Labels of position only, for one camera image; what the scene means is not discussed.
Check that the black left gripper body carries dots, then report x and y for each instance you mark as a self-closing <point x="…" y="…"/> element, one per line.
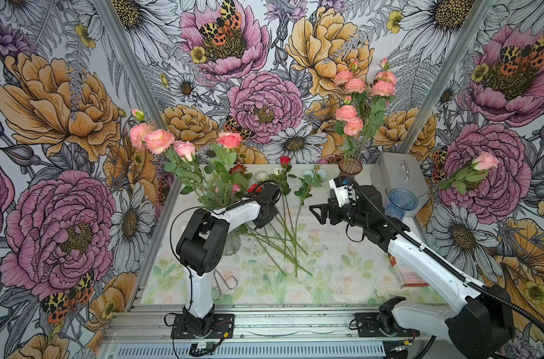
<point x="263" y="219"/>

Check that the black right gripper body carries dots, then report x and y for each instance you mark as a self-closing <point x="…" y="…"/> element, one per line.
<point x="347" y="214"/>

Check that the blue purple glass vase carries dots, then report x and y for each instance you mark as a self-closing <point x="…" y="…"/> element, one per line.
<point x="400" y="202"/>

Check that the pink rose stem bunch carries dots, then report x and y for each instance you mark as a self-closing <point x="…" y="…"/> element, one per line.
<point x="176" y="156"/>

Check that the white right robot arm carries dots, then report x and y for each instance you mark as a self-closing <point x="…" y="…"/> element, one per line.
<point x="475" y="319"/>

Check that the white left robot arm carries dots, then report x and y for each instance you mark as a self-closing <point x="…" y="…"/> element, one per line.
<point x="202" y="243"/>

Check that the dark pink glass vase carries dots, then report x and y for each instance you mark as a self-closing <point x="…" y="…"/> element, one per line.
<point x="350" y="167"/>

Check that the pink flower stems on table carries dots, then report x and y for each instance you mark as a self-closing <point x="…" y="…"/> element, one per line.
<point x="289" y="193"/>

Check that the grey metal box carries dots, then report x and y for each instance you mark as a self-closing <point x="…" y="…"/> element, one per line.
<point x="403" y="171"/>

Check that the floral table mat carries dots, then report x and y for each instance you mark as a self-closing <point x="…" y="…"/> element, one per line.
<point x="344" y="271"/>

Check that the red small box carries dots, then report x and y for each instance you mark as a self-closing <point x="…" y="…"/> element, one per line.
<point x="409" y="278"/>

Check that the metal scissors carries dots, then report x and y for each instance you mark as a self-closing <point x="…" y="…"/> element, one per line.
<point x="229" y="282"/>

